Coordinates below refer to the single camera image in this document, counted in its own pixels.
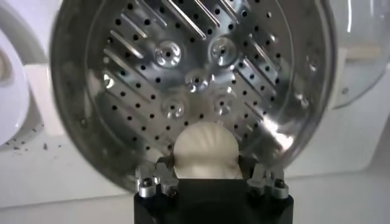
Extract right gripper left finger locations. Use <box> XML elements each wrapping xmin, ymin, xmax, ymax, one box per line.
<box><xmin>135</xmin><ymin>155</ymin><xmax>180</xmax><ymax>199</ymax></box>

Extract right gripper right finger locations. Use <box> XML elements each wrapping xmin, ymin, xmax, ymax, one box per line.
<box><xmin>237</xmin><ymin>155</ymin><xmax>291</xmax><ymax>200</ymax></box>

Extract white steamed baozi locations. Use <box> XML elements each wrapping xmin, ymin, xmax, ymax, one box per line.
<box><xmin>172</xmin><ymin>121</ymin><xmax>244</xmax><ymax>180</ymax></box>

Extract round glass pot lid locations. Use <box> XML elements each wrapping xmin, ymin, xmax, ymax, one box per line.
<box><xmin>330</xmin><ymin>0</ymin><xmax>390</xmax><ymax>110</ymax></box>

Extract perforated steel steamer basket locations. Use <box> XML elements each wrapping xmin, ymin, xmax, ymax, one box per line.
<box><xmin>48</xmin><ymin>0</ymin><xmax>338</xmax><ymax>193</ymax></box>

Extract scattered dark crumbs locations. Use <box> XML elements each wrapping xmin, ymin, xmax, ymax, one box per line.
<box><xmin>5</xmin><ymin>126</ymin><xmax>62</xmax><ymax>153</ymax></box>

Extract white electric cooking pot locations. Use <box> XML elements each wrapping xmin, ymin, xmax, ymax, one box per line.
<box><xmin>0</xmin><ymin>0</ymin><xmax>350</xmax><ymax>138</ymax></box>

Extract large white plate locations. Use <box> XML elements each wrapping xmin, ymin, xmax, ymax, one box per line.
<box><xmin>0</xmin><ymin>29</ymin><xmax>31</xmax><ymax>147</ymax></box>

